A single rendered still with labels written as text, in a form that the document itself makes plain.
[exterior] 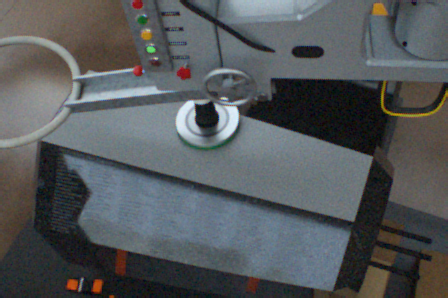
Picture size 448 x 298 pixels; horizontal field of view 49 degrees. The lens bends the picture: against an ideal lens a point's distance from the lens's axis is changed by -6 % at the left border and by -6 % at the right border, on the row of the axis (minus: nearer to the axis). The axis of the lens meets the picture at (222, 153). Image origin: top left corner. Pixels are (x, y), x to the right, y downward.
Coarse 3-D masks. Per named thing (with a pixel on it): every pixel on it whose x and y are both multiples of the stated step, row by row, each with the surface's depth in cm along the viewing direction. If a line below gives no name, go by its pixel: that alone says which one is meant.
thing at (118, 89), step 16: (80, 80) 171; (96, 80) 170; (112, 80) 169; (128, 80) 169; (144, 80) 167; (272, 80) 147; (80, 96) 171; (96, 96) 169; (112, 96) 160; (128, 96) 158; (144, 96) 157; (160, 96) 157; (176, 96) 156; (192, 96) 155; (224, 96) 154; (240, 96) 153
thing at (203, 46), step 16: (176, 0) 118; (192, 0) 117; (208, 0) 117; (160, 16) 122; (176, 16) 122; (192, 16) 122; (176, 32) 127; (192, 32) 126; (208, 32) 126; (176, 48) 131; (192, 48) 131; (208, 48) 130; (176, 64) 137; (192, 64) 136; (208, 64) 136; (160, 80) 143; (176, 80) 142; (192, 80) 142
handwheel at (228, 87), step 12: (216, 72) 130; (228, 72) 130; (240, 72) 130; (204, 84) 134; (216, 84) 134; (228, 84) 134; (240, 84) 134; (252, 84) 133; (216, 96) 140; (228, 96) 137; (252, 96) 137
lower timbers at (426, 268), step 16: (384, 224) 226; (400, 224) 225; (384, 240) 222; (400, 240) 221; (384, 256) 218; (432, 256) 217; (416, 272) 219; (432, 272) 213; (384, 288) 210; (416, 288) 210; (432, 288) 209
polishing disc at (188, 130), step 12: (192, 108) 177; (216, 108) 176; (228, 108) 176; (180, 120) 175; (192, 120) 175; (228, 120) 173; (180, 132) 172; (192, 132) 172; (204, 132) 171; (216, 132) 171; (228, 132) 170; (192, 144) 170; (204, 144) 169; (216, 144) 169
